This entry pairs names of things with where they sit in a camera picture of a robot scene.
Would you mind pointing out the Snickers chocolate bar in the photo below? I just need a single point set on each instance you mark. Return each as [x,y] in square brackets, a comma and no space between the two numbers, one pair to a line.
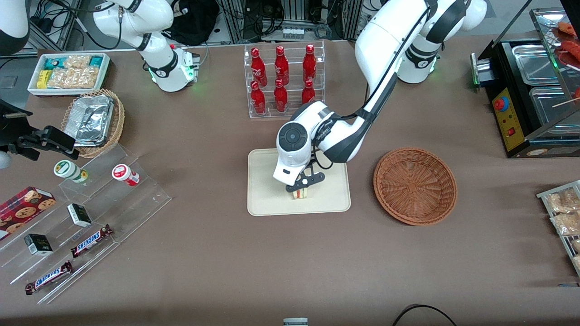
[49,277]
[91,241]

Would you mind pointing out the green sunflower snack cup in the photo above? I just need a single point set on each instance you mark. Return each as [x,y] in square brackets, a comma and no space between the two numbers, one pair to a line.
[68,170]

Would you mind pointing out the steel food pan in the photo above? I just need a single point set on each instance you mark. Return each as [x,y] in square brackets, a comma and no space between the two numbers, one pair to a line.
[534,65]
[550,111]

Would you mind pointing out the aluminium frame rack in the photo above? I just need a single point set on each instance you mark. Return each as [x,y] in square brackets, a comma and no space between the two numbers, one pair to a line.
[235,20]

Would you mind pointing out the silver foil pack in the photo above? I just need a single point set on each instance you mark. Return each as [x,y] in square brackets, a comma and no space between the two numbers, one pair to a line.
[84,141]
[95,115]

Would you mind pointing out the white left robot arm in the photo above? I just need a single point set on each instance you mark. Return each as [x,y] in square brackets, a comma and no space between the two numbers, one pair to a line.
[385,45]

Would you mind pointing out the triangle sandwich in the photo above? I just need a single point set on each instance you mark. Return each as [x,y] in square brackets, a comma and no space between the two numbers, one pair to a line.
[300,194]

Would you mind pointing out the clear cracker bag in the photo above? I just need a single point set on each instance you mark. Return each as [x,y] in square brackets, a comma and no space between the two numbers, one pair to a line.
[72,78]
[77,62]

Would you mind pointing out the clear fried snack bag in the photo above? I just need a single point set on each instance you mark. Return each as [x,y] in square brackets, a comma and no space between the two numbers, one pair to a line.
[566,224]
[576,245]
[562,201]

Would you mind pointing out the small black carton box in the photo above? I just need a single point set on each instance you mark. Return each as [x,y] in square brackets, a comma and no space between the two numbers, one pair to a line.
[38,244]
[79,215]

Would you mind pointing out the teal snack pack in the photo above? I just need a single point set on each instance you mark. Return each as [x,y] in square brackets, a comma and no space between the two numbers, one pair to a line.
[96,61]
[52,64]

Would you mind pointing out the wooden skewer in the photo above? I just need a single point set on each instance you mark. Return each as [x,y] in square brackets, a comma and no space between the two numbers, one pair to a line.
[564,103]

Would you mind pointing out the red emergency stop button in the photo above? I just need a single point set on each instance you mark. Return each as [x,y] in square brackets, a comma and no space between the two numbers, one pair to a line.
[501,104]

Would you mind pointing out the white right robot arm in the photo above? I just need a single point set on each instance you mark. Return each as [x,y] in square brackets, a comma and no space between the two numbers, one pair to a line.
[131,18]

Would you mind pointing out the white power strip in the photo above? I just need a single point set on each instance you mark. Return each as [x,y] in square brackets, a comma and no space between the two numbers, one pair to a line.
[293,33]

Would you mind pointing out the red plaid cookie box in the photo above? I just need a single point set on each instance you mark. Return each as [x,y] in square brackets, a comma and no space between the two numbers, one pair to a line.
[22,210]

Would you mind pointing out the black fabric bag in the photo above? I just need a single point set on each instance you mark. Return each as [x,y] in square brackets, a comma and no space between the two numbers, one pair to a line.
[192,20]

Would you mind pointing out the red lidded snack cup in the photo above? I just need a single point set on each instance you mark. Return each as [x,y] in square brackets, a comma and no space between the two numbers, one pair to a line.
[124,174]

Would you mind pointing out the clear glass warmer lid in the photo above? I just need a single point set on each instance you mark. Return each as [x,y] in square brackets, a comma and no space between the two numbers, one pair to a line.
[543,27]

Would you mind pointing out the yellow snack pack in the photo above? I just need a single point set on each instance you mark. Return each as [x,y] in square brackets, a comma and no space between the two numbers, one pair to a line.
[43,79]

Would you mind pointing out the white plastic snack bin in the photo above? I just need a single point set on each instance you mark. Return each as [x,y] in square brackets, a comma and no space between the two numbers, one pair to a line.
[106,68]

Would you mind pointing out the grey snack tray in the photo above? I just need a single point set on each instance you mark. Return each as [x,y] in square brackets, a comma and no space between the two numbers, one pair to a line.
[543,195]

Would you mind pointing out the clear acrylic stepped stand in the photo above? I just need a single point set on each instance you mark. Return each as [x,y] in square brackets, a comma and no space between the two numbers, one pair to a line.
[118,203]

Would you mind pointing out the brown round wicker basket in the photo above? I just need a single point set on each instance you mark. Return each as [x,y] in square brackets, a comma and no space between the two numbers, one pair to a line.
[414,188]

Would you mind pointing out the cream plastic tray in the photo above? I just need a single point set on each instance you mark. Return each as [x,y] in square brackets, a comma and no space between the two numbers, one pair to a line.
[272,199]

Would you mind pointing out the red sausage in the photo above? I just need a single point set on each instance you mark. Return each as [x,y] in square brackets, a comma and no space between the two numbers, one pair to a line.
[572,50]
[567,29]

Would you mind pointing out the red cola bottle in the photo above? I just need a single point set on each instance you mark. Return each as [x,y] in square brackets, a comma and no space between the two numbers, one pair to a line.
[258,99]
[308,93]
[281,65]
[280,97]
[258,68]
[309,63]

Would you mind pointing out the light tan wicker basket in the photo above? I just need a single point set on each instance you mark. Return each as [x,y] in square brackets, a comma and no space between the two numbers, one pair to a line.
[117,122]

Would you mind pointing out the clear acrylic bottle rack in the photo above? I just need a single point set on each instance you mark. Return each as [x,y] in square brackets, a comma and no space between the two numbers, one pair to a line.
[294,97]

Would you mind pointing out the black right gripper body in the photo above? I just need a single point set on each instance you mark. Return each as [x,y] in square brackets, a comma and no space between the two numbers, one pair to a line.
[10,130]

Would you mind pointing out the black food warmer machine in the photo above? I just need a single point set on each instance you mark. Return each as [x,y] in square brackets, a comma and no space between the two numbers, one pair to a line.
[521,136]

